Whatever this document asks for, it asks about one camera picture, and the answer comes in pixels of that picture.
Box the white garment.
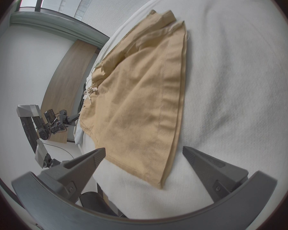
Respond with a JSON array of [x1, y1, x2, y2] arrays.
[[85, 72, 94, 98]]

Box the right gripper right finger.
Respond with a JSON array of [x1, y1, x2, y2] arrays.
[[182, 146, 249, 202]]

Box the tan shorts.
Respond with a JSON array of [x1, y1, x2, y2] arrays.
[[79, 9, 190, 190]]

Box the black garment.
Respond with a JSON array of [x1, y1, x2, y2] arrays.
[[80, 83, 87, 113]]

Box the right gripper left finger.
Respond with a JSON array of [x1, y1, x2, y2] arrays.
[[39, 147, 107, 203]]

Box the pale blue garment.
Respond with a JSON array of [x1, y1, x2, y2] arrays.
[[73, 125, 85, 146]]

